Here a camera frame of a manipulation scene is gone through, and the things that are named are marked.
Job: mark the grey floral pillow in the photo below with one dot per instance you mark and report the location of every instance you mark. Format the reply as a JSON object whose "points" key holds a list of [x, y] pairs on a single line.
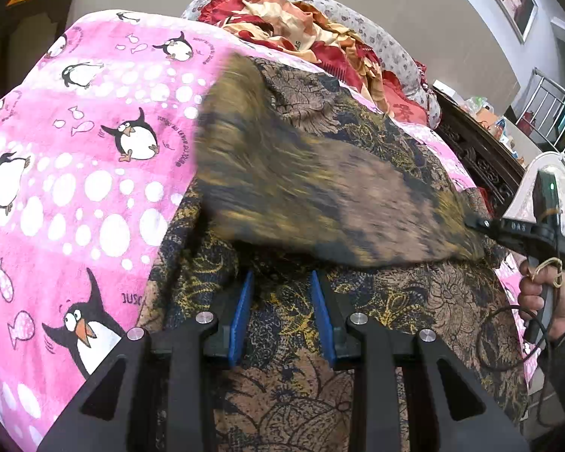
{"points": [[358, 23]]}

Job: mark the dark wooden furniture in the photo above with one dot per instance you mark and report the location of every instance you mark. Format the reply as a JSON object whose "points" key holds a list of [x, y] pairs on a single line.
{"points": [[27, 29]]}

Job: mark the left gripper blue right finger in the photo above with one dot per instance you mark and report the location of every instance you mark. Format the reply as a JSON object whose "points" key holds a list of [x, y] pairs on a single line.
{"points": [[408, 389]]}

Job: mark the clutter on shelf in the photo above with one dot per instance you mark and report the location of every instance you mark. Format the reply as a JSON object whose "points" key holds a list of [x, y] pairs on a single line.
{"points": [[478, 109]]}

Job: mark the dark carved wooden headboard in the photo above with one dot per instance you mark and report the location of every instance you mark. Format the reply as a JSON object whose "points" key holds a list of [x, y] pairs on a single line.
{"points": [[486, 160]]}

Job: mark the red orange crumpled blanket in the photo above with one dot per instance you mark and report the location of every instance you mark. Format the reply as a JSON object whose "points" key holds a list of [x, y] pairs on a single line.
{"points": [[306, 37]]}

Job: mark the brown batik floral garment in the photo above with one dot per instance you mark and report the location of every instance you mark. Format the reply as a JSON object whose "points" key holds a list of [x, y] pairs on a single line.
{"points": [[295, 175]]}

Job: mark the pink penguin bed sheet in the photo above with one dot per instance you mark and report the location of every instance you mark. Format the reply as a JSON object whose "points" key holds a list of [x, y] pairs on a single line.
{"points": [[100, 226]]}

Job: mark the metal railing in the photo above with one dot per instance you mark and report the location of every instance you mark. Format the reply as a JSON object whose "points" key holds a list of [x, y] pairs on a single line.
{"points": [[544, 113]]}

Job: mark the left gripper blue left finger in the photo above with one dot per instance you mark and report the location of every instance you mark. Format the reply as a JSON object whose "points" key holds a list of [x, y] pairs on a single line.
{"points": [[152, 392]]}

